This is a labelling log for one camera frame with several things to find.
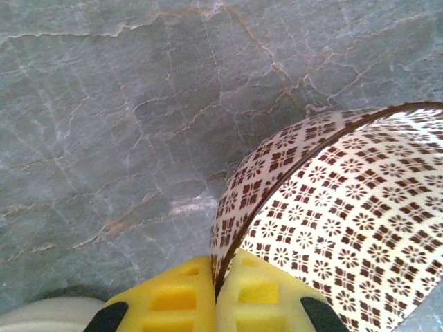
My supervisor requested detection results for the plain cream bowl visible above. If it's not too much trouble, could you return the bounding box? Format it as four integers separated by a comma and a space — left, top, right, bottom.
0, 297, 107, 332

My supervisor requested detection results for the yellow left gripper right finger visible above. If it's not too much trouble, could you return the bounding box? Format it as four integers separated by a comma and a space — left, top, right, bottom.
215, 248, 350, 332

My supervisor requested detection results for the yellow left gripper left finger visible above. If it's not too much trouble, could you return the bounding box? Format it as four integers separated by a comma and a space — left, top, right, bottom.
82, 255, 217, 332

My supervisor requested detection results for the brown patterned bowl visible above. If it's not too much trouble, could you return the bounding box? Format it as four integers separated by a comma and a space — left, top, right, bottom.
209, 100, 443, 332

